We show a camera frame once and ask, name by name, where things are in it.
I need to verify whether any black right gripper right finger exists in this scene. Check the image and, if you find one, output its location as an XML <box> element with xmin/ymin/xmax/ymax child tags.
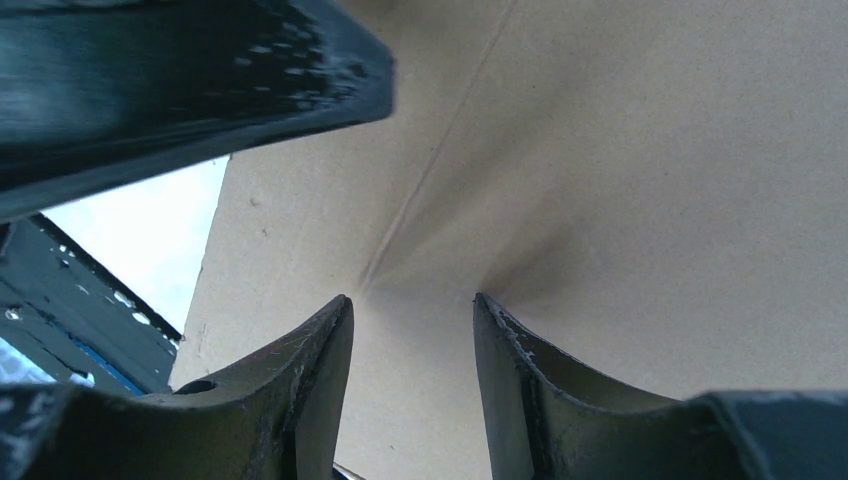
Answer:
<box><xmin>473</xmin><ymin>294</ymin><xmax>847</xmax><ymax>479</ymax></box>

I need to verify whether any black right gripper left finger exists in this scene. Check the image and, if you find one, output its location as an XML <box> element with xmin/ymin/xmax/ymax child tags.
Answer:
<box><xmin>1</xmin><ymin>295</ymin><xmax>354</xmax><ymax>479</ymax></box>

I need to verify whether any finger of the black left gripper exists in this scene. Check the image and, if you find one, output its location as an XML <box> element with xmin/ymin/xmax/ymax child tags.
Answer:
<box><xmin>1</xmin><ymin>1</ymin><xmax>394</xmax><ymax>222</ymax></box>

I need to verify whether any brown cardboard box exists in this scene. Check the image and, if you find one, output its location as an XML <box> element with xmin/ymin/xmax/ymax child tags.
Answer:
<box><xmin>171</xmin><ymin>1</ymin><xmax>847</xmax><ymax>479</ymax></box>

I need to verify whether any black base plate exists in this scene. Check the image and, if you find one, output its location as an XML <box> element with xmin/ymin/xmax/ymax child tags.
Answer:
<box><xmin>1</xmin><ymin>214</ymin><xmax>182</xmax><ymax>396</ymax></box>

